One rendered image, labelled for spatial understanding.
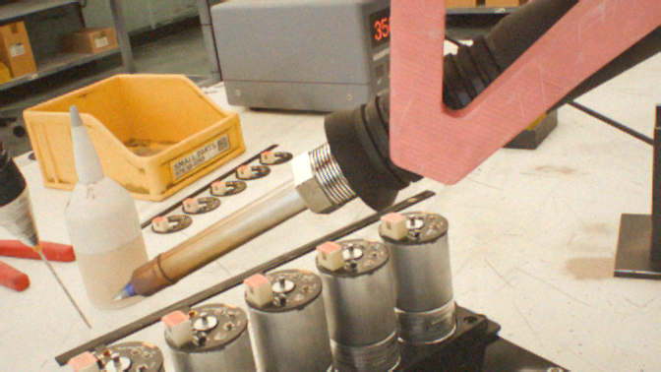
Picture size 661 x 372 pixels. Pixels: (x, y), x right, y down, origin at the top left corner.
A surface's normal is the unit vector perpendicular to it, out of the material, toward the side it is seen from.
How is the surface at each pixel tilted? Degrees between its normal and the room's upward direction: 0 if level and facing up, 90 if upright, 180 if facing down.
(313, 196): 90
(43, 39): 90
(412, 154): 99
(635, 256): 0
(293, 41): 90
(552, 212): 0
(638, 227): 0
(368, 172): 78
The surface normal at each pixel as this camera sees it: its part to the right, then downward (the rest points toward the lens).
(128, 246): 0.75, 0.15
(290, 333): 0.17, 0.34
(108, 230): 0.48, 0.35
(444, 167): -0.18, 0.53
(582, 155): -0.13, -0.92
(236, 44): -0.54, 0.38
